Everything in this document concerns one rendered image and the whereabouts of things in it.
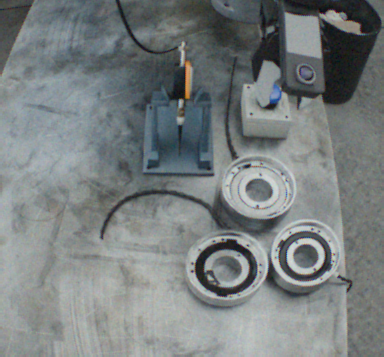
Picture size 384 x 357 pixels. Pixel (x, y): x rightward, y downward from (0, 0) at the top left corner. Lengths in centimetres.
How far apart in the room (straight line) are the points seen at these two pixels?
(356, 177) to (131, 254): 128
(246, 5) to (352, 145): 105
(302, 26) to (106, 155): 40
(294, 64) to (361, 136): 151
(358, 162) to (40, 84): 130
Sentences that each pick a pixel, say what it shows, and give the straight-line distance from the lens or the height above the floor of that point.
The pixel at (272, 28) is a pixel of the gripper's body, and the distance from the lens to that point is 61.
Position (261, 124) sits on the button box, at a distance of 85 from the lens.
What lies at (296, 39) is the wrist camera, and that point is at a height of 112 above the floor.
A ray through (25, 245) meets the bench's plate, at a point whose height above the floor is 80.
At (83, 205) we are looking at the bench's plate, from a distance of 79.
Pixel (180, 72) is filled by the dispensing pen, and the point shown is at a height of 93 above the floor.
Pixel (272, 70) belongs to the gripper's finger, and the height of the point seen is 103.
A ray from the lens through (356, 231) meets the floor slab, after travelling 180.
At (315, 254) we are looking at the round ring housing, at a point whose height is 82.
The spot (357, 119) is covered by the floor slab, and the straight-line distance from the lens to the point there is 210.
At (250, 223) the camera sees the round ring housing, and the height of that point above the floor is 83.
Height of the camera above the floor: 147
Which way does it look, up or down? 54 degrees down
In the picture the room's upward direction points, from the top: 6 degrees clockwise
